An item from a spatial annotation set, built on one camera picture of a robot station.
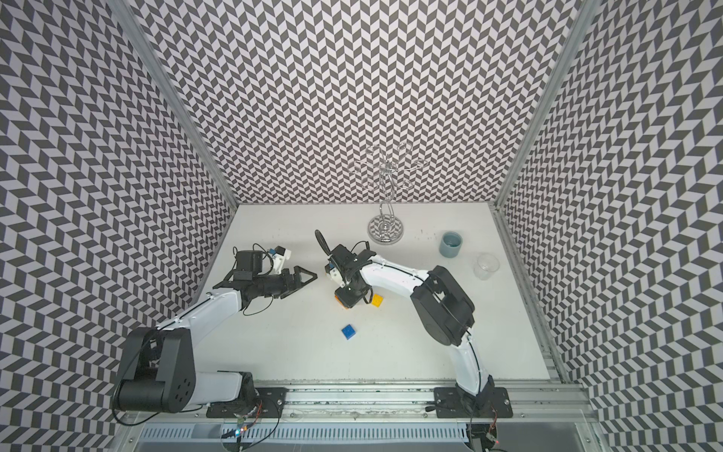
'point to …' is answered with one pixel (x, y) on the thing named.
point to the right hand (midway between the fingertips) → (351, 302)
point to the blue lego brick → (348, 331)
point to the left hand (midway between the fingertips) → (309, 282)
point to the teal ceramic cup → (450, 244)
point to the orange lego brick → (341, 302)
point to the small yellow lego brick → (377, 300)
